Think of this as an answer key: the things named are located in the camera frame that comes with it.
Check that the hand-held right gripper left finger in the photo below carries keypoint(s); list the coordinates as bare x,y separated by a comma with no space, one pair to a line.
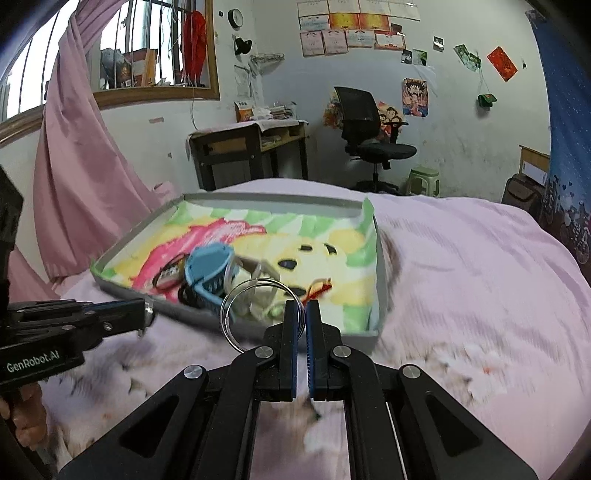
291,350

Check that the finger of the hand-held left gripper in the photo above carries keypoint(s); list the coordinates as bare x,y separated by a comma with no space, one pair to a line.
120,314

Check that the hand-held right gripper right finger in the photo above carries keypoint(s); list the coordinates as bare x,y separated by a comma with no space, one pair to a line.
314,350

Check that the grey cardboard box tray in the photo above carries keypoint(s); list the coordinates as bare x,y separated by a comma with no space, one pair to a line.
355,340

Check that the blue smartwatch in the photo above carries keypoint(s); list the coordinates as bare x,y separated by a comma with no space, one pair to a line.
207,263

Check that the person's left hand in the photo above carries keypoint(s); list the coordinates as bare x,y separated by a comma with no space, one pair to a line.
30,410

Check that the colourful cartoon printed cloth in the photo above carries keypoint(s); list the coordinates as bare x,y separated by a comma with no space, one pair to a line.
323,258

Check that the beige hair claw clip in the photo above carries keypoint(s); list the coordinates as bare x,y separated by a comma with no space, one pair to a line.
249,267

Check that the pink curtain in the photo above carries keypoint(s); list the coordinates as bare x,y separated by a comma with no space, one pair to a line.
78,184

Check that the pink floral bedspread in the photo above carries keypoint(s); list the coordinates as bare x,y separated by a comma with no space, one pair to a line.
461,277

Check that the dark wooden desk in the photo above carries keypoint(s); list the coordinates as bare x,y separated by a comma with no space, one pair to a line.
226,147

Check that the green plastic stool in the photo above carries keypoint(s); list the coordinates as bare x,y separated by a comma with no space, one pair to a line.
422,180

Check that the pile of books and boxes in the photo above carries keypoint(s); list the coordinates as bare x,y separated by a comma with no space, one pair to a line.
263,113

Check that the black office chair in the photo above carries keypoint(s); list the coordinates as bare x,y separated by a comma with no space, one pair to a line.
360,110

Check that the brown bag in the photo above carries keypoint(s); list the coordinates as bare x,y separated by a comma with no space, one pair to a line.
521,198

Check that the red hanging decoration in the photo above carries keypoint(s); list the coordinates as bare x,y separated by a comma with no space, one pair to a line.
194,41

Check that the cardboard box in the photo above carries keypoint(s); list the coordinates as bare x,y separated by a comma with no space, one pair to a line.
533,166

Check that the blue printed fabric wardrobe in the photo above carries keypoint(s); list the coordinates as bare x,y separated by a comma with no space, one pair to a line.
568,138

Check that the wooden window frame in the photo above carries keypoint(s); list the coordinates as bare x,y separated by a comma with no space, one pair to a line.
157,94

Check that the colourful wall poster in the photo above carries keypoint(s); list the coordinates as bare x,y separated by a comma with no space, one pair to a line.
330,110

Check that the cartoon faces wall poster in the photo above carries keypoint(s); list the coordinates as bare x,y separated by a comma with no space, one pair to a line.
388,115

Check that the cartoon character wall poster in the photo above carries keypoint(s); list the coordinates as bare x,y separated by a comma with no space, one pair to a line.
415,97

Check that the green hanging wall ornament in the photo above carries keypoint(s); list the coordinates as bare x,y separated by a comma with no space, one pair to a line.
487,100

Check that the pair of small wall photos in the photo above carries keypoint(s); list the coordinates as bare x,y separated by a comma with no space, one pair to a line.
413,56

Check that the round wall clock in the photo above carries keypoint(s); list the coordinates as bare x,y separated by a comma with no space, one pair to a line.
235,17

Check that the row of wall certificates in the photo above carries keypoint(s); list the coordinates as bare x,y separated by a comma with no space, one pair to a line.
351,27

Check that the green wall photos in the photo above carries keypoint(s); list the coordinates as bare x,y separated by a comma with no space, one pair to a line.
468,57

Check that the small single wall photo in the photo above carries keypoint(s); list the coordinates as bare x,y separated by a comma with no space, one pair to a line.
438,43

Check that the red paper wall card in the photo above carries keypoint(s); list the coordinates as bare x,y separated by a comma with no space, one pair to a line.
502,63

